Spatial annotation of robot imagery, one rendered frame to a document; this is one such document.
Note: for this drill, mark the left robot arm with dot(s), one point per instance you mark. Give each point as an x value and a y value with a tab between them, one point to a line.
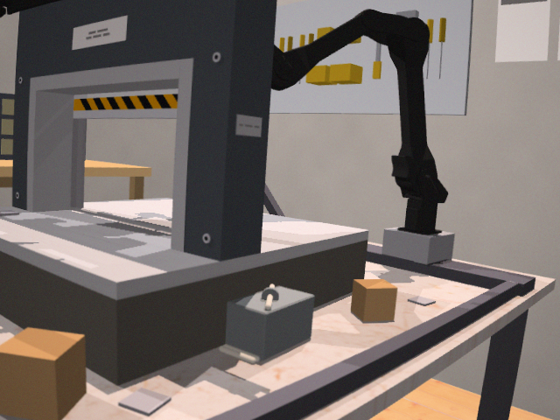
414	168

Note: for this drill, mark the brown cardboard box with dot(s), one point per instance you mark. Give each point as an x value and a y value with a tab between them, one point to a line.
42	374
373	299

